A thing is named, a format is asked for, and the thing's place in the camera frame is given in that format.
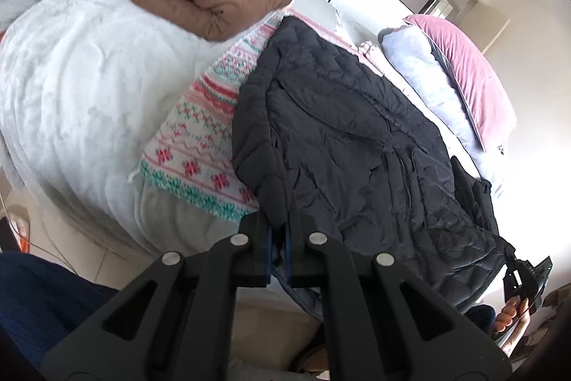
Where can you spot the person's right hand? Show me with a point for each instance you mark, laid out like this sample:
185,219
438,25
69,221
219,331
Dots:
506,316

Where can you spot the black quilted jacket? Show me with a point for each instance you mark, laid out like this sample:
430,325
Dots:
357,149

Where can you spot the white pillow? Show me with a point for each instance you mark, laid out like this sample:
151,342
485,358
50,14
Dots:
424,77

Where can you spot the person's blue trouser leg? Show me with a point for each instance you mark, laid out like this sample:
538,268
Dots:
44,300

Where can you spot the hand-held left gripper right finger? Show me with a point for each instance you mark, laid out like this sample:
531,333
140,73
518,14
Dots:
287,249

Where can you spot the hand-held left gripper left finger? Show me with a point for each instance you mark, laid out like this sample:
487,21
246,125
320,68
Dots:
268,249

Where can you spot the person's foot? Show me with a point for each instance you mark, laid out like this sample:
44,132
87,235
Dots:
314,358

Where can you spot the pink green patterned knit sweater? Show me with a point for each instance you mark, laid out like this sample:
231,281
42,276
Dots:
200,140

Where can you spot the pink velvet pillow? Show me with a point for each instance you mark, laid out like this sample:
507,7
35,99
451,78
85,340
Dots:
468,73

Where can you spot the white fluffy blanket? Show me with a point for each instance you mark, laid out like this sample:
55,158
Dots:
80,95

